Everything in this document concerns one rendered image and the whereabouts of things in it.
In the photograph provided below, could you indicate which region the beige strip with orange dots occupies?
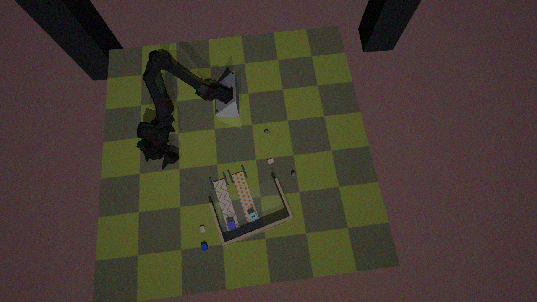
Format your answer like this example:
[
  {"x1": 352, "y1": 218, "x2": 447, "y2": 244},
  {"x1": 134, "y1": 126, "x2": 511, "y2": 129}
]
[{"x1": 232, "y1": 172, "x2": 248, "y2": 192}]

